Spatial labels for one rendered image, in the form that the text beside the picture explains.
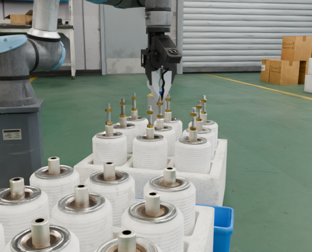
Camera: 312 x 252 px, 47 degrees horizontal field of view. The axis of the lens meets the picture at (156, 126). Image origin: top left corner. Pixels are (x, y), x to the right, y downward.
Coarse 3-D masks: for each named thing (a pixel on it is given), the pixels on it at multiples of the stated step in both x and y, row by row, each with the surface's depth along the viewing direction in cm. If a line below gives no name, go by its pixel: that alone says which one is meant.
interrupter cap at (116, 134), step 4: (100, 132) 103; (104, 132) 103; (116, 132) 103; (120, 132) 103; (96, 136) 99; (100, 136) 98; (104, 136) 99; (108, 136) 99; (112, 136) 99; (116, 136) 98; (120, 136) 100
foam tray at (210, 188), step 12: (132, 156) 106; (216, 156) 106; (84, 168) 97; (96, 168) 96; (120, 168) 95; (132, 168) 95; (216, 168) 95; (84, 180) 98; (144, 180) 93; (192, 180) 90; (204, 180) 89; (216, 180) 88; (204, 192) 90; (216, 192) 89; (216, 204) 90
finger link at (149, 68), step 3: (147, 60) 102; (147, 63) 103; (150, 63) 103; (147, 66) 103; (150, 66) 103; (147, 69) 103; (150, 69) 103; (153, 69) 104; (147, 72) 103; (150, 72) 103; (147, 75) 103; (150, 75) 104; (150, 78) 104; (150, 81) 104; (150, 84) 104
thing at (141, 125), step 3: (141, 120) 121; (144, 120) 122; (147, 120) 124; (135, 123) 119; (138, 123) 120; (141, 123) 120; (144, 123) 121; (147, 123) 123; (138, 126) 120; (141, 126) 120; (144, 126) 121; (138, 129) 120; (141, 129) 120; (144, 129) 121; (138, 132) 120; (141, 132) 121
